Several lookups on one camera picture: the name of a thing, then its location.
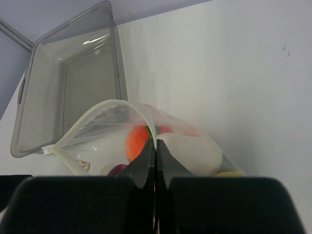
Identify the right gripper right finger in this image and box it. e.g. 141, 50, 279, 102
156, 140, 305, 234

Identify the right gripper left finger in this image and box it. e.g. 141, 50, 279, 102
0, 140, 155, 234

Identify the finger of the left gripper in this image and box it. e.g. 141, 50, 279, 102
0, 175, 33, 212

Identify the purple white-dotted toy food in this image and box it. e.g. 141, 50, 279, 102
107, 164, 127, 176

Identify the yellow white-dotted toy food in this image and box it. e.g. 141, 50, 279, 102
214, 171, 244, 177

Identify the white toy food piece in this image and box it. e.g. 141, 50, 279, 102
157, 133, 223, 176

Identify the orange toy fruit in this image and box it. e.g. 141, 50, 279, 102
125, 125, 151, 162

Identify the clear zip top bag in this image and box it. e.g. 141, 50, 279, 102
42, 99, 243, 177

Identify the clear grey plastic bin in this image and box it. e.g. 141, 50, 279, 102
10, 0, 128, 158

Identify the left aluminium frame post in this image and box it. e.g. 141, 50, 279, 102
0, 19, 33, 52

